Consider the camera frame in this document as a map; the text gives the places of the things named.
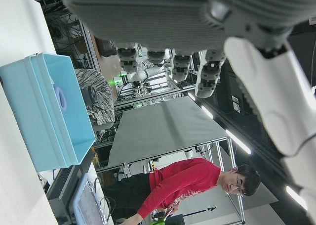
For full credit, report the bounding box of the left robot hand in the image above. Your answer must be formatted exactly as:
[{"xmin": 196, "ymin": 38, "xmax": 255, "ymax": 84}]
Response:
[{"xmin": 51, "ymin": 0, "xmax": 316, "ymax": 212}]

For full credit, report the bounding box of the striped grey cloth cover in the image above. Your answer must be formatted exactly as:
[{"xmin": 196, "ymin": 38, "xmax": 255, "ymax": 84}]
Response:
[{"xmin": 74, "ymin": 68, "xmax": 116, "ymax": 126}]

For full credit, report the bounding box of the aluminium framed grey table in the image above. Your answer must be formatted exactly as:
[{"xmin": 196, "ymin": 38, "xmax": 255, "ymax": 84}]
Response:
[{"xmin": 95, "ymin": 102, "xmax": 246, "ymax": 225}]

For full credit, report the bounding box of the light blue plastic bin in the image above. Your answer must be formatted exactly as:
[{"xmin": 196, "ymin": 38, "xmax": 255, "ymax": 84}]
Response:
[{"xmin": 0, "ymin": 52, "xmax": 96, "ymax": 173}]

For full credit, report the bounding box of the person in red shirt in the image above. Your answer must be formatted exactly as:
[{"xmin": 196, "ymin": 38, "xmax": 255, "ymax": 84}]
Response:
[{"xmin": 103, "ymin": 157, "xmax": 262, "ymax": 225}]

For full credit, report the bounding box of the grey ribbed metal box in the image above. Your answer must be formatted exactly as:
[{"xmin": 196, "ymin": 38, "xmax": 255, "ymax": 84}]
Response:
[{"xmin": 46, "ymin": 165, "xmax": 80, "ymax": 208}]

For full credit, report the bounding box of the light blue teach pendant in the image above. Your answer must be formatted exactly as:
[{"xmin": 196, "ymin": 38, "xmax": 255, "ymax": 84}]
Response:
[{"xmin": 73, "ymin": 172, "xmax": 108, "ymax": 225}]

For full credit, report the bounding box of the green plastic object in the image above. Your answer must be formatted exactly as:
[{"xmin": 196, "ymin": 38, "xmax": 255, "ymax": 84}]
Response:
[{"xmin": 149, "ymin": 216, "xmax": 169, "ymax": 225}]

